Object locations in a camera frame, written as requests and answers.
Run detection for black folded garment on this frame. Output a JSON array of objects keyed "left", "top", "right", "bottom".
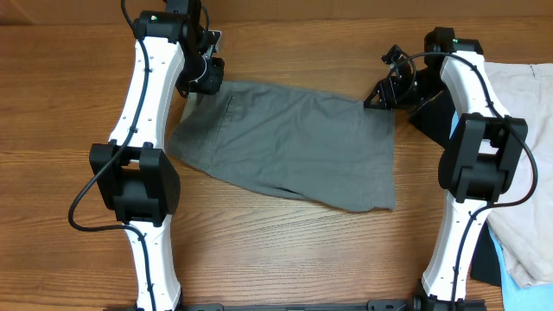
[{"left": 409, "top": 90, "right": 455, "bottom": 148}]

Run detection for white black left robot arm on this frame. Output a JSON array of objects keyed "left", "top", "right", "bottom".
[{"left": 85, "top": 1, "right": 225, "bottom": 310}]

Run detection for light blue garment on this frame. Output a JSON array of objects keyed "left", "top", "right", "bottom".
[{"left": 471, "top": 111, "right": 552, "bottom": 310}]

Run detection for grey shorts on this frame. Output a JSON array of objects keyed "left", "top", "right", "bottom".
[{"left": 168, "top": 81, "right": 396, "bottom": 212}]

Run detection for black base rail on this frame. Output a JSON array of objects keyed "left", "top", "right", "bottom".
[{"left": 103, "top": 298, "right": 487, "bottom": 311}]

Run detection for beige shorts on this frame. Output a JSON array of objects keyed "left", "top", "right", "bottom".
[{"left": 482, "top": 61, "right": 553, "bottom": 289}]

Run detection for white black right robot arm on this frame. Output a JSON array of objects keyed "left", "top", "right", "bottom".
[{"left": 364, "top": 27, "right": 537, "bottom": 310}]

